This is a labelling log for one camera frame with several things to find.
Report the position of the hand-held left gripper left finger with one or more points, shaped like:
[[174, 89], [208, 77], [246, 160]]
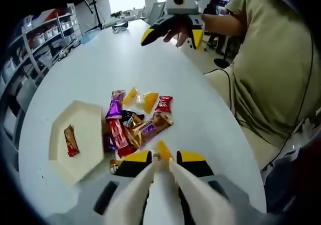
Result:
[[85, 200]]

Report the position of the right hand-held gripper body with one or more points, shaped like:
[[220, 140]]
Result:
[[181, 7]]

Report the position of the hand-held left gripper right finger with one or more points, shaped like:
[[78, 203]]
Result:
[[235, 200]]

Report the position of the white food tongs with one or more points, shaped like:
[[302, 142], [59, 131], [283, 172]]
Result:
[[125, 200]]

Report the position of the small brown candy packet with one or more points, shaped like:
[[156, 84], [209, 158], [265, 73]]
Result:
[[114, 166]]

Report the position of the brown red snack bar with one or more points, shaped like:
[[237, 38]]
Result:
[[71, 142]]

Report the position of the yellow cake packet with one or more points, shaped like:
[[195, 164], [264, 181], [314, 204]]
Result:
[[150, 101], [163, 149]]

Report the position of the red chocolate bar packet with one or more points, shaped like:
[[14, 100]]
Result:
[[118, 134]]

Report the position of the small red candy packet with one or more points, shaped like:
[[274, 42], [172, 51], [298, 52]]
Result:
[[164, 104]]

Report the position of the cream hexagonal food container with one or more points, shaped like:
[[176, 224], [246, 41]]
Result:
[[82, 124]]

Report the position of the orange brown snack packet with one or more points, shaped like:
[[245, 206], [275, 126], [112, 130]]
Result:
[[134, 138]]

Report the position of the black snack packet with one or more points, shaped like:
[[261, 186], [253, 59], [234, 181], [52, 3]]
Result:
[[129, 117]]

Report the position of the brown purple-label snack bar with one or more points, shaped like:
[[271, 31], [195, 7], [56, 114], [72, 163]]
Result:
[[155, 124]]

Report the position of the person's right hand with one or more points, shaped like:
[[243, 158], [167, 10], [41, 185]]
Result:
[[181, 30]]

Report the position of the grey chair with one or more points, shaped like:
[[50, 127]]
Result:
[[156, 12], [26, 93], [46, 58]]

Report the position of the white curved device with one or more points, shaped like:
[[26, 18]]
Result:
[[120, 27]]

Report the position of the potted plant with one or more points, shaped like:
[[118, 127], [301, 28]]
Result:
[[116, 14]]

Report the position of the person's blue jeans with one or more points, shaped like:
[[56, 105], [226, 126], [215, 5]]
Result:
[[293, 182]]

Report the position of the black tripod stand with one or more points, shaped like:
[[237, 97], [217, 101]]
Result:
[[96, 12]]

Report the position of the light blue box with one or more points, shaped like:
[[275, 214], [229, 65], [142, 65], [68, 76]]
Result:
[[90, 36]]

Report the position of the person in beige shirt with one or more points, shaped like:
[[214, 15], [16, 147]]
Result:
[[270, 59]]

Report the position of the yellow black small tool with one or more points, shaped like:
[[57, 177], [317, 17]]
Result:
[[64, 54]]

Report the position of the group of white storage bins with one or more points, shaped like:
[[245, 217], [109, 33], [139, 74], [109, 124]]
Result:
[[42, 35]]

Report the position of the grey metal shelf rack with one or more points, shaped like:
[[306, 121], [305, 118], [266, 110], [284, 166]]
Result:
[[30, 42]]

